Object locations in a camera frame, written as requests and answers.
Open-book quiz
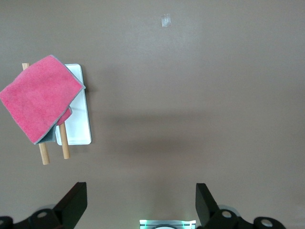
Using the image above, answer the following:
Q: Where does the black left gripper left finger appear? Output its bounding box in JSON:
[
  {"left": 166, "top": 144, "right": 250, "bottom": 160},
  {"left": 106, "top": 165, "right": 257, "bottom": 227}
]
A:
[{"left": 27, "top": 182, "right": 88, "bottom": 229}]

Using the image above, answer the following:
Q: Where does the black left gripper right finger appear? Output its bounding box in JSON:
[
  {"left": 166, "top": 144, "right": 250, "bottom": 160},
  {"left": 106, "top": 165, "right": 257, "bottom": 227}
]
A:
[{"left": 195, "top": 183, "right": 254, "bottom": 229}]

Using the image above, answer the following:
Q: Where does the pink microfibre cloth grey edge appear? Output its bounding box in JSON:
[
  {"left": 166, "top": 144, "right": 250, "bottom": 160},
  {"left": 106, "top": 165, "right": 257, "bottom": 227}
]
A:
[{"left": 0, "top": 54, "right": 86, "bottom": 146}]

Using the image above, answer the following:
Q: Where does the white rectangular rack base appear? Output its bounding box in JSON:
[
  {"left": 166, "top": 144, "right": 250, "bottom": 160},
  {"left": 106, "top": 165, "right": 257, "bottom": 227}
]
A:
[{"left": 56, "top": 63, "right": 92, "bottom": 146}]

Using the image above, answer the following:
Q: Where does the clear tape piece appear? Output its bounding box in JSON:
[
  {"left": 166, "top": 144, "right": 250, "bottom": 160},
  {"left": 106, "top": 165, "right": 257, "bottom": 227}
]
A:
[{"left": 161, "top": 13, "right": 172, "bottom": 27}]

